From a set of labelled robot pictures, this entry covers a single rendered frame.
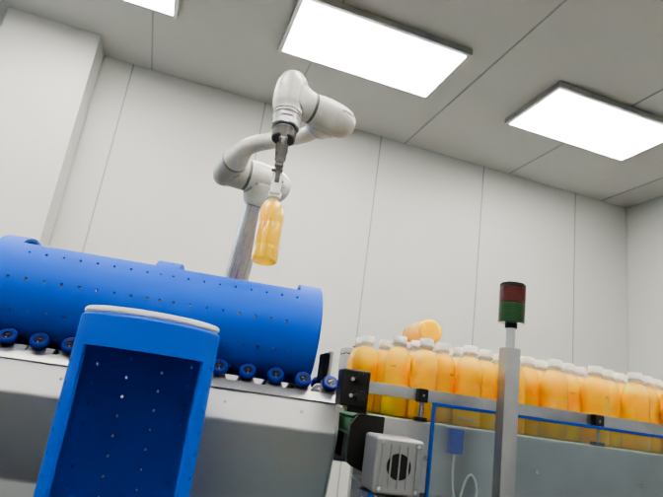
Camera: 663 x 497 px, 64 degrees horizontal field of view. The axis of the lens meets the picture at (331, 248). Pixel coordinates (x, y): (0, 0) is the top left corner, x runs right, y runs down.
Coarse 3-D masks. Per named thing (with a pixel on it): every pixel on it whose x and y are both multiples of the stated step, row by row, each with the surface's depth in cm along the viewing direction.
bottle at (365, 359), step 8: (368, 344) 160; (360, 352) 158; (368, 352) 158; (376, 352) 160; (360, 360) 157; (368, 360) 157; (376, 360) 158; (352, 368) 159; (360, 368) 156; (368, 368) 156; (376, 368) 158; (376, 376) 158; (368, 400) 154; (368, 408) 154
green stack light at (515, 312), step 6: (498, 306) 133; (504, 306) 131; (510, 306) 130; (516, 306) 129; (522, 306) 130; (498, 312) 133; (504, 312) 130; (510, 312) 129; (516, 312) 129; (522, 312) 130; (498, 318) 132; (504, 318) 130; (510, 318) 129; (516, 318) 129; (522, 318) 129; (522, 324) 131
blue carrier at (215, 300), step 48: (0, 240) 139; (0, 288) 132; (48, 288) 134; (96, 288) 136; (144, 288) 139; (192, 288) 142; (240, 288) 146; (288, 288) 151; (48, 336) 137; (240, 336) 141; (288, 336) 142
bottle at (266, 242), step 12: (264, 204) 154; (276, 204) 154; (264, 216) 152; (276, 216) 152; (264, 228) 150; (276, 228) 151; (264, 240) 149; (276, 240) 150; (252, 252) 150; (264, 252) 147; (276, 252) 150; (264, 264) 152
